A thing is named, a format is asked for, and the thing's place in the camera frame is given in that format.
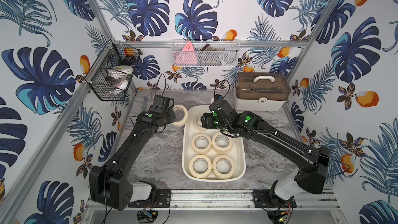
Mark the pink triangular object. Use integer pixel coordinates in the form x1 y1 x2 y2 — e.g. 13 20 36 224
174 41 198 66

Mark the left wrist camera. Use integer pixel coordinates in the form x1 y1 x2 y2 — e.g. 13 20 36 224
152 95 174 111

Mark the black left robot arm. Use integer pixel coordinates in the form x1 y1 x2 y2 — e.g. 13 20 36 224
89 95 176 211

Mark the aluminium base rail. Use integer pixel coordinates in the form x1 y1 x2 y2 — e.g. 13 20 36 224
83 188 341 211

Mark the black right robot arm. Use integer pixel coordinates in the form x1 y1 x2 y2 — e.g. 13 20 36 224
201 94 331 201

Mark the brown lidded storage box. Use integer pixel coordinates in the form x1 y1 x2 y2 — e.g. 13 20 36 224
234 72 291 112

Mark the white object in basket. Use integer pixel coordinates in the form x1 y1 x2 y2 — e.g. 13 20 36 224
105 65 133 94

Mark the white plastic storage tray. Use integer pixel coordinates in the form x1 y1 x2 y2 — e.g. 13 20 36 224
182 105 246 183

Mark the white mesh wall basket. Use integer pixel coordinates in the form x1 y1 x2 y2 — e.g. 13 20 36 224
171 40 240 67

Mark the cream masking tape roll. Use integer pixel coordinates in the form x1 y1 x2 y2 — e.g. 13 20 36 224
212 155 235 179
193 114 207 132
189 155 212 178
191 133 212 155
172 105 188 127
212 132 233 155

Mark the black wire basket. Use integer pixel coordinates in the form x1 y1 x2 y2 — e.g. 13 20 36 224
84 40 143 101

